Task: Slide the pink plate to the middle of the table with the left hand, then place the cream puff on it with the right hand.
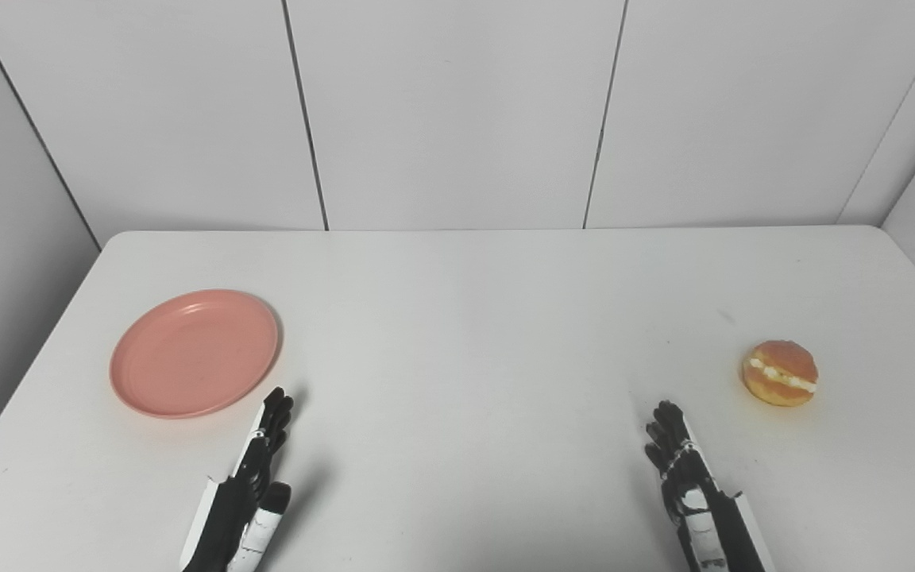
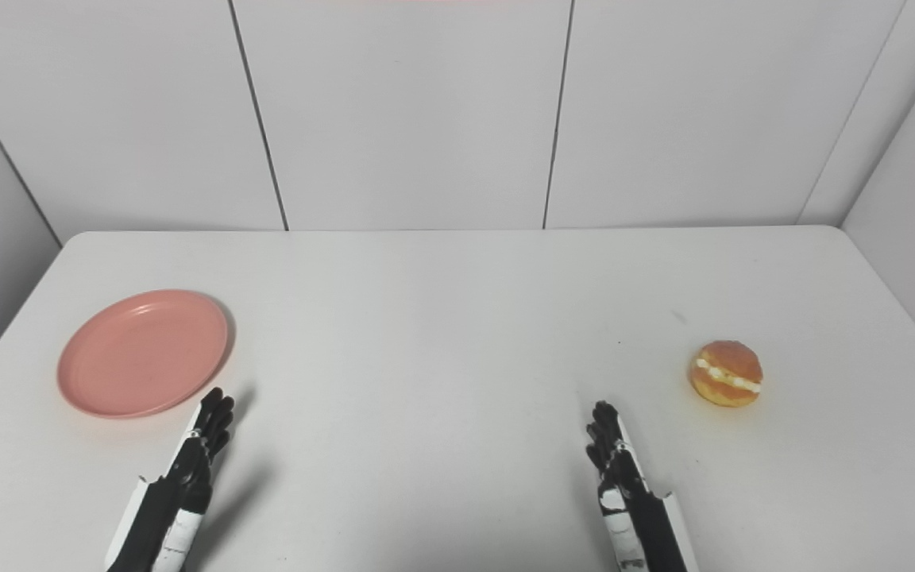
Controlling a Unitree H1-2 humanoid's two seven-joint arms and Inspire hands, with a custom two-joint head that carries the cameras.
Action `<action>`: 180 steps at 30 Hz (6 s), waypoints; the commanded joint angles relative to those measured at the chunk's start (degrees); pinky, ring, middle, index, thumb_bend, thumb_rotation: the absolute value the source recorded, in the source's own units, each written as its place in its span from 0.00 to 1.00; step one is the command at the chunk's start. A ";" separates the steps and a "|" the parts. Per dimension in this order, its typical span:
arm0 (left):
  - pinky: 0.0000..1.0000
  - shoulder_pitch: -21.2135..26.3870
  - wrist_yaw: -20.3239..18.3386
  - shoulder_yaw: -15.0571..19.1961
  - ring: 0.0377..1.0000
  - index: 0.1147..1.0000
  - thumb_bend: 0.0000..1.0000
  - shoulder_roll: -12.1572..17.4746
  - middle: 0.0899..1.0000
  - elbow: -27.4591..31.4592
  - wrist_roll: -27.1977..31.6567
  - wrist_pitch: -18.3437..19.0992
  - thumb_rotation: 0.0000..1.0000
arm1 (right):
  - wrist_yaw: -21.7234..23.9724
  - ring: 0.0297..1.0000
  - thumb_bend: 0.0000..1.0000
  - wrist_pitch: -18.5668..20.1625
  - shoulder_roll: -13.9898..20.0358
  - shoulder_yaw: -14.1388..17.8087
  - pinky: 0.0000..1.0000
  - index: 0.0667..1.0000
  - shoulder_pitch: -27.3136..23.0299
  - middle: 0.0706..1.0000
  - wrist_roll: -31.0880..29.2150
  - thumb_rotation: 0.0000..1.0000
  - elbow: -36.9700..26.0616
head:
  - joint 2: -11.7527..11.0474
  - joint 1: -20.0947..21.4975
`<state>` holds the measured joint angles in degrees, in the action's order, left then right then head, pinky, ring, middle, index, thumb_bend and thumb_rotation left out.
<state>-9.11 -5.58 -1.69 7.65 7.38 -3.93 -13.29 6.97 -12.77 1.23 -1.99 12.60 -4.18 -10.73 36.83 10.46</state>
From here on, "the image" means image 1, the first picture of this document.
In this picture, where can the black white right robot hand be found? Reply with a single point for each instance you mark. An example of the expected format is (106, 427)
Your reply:
(704, 508)

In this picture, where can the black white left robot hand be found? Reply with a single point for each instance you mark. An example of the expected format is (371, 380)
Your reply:
(235, 500)

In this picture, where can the pink round plate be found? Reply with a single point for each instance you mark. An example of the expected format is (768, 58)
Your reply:
(194, 353)

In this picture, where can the cream puff pastry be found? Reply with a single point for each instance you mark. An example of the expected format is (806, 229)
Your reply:
(781, 373)

